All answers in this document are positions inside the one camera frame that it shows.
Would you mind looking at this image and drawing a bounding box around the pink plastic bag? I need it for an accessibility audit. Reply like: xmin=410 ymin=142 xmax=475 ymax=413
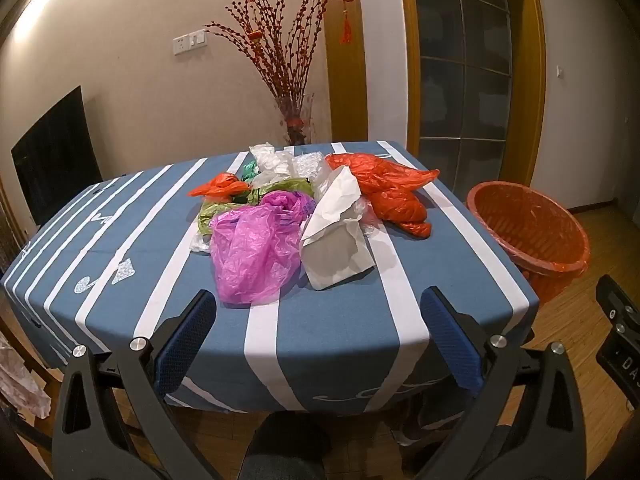
xmin=209 ymin=191 xmax=317 ymax=306

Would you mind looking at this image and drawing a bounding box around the wooden door frame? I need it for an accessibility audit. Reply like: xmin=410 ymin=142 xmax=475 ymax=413
xmin=397 ymin=0 xmax=547 ymax=211

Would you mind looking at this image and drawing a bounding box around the knotted clear plastic bag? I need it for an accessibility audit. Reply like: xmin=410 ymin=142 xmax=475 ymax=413
xmin=249 ymin=143 xmax=297 ymax=188

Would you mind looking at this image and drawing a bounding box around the white paper bag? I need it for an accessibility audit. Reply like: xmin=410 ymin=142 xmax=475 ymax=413
xmin=299 ymin=167 xmax=376 ymax=291

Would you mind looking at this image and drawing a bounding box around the white patterned plastic bag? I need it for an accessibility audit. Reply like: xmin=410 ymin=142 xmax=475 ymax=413
xmin=0 ymin=332 xmax=53 ymax=418

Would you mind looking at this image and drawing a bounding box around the orange plastic waste basket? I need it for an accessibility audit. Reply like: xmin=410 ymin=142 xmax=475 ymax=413
xmin=466 ymin=182 xmax=592 ymax=306

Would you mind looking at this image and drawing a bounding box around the small orange plastic bag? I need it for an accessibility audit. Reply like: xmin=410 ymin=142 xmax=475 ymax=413
xmin=188 ymin=172 xmax=251 ymax=205

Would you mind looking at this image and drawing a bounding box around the glass panel door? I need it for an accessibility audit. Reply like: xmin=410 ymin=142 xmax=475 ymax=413
xmin=412 ymin=0 xmax=513 ymax=188

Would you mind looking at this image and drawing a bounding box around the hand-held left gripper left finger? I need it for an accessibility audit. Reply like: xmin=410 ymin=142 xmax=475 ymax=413
xmin=52 ymin=289 xmax=218 ymax=480

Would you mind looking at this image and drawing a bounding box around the large orange-red plastic bag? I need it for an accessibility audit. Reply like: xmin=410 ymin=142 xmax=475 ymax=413
xmin=325 ymin=152 xmax=441 ymax=240

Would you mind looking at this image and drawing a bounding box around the olive green plastic bag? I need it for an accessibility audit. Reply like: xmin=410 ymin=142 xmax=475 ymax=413
xmin=197 ymin=177 xmax=316 ymax=236

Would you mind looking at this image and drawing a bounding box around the blue white striped tablecloth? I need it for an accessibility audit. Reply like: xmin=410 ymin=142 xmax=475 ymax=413
xmin=0 ymin=140 xmax=541 ymax=416

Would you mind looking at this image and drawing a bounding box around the clear bubble wrap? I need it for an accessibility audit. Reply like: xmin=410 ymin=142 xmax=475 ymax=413
xmin=292 ymin=150 xmax=331 ymax=183

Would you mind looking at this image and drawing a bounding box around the red berry branches bunch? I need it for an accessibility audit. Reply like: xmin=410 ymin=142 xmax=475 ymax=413
xmin=202 ymin=0 xmax=333 ymax=111

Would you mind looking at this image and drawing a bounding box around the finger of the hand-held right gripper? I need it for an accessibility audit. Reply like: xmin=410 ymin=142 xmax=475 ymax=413
xmin=595 ymin=274 xmax=640 ymax=348

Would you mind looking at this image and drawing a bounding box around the glass floor vase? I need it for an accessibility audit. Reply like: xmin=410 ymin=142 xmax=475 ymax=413
xmin=274 ymin=94 xmax=317 ymax=147

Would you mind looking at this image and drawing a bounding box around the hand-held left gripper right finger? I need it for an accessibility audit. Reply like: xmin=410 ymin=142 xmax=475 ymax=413
xmin=420 ymin=285 xmax=601 ymax=480

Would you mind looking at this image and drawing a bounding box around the thin clear plastic film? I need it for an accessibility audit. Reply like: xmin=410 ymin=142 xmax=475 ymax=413
xmin=350 ymin=195 xmax=383 ymax=238

